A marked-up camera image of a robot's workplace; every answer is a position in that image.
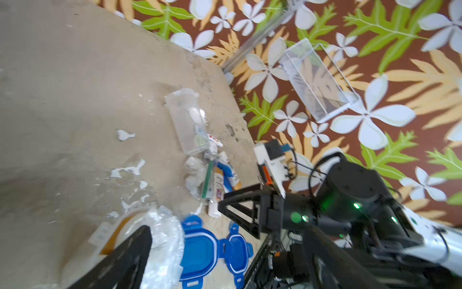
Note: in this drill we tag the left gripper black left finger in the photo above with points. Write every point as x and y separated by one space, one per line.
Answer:
124 267

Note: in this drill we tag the white mesh basket right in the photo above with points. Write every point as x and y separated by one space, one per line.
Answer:
318 81

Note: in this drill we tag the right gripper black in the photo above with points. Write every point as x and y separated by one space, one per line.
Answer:
351 201

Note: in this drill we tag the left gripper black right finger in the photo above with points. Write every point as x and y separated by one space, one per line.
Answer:
349 273

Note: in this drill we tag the green toothbrush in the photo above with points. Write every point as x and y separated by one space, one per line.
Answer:
208 185

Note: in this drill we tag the small white toiletry tube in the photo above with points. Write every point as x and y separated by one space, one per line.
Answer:
218 192

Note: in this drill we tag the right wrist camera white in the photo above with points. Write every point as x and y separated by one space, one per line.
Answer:
272 165

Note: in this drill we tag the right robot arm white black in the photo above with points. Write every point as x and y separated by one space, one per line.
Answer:
429 257

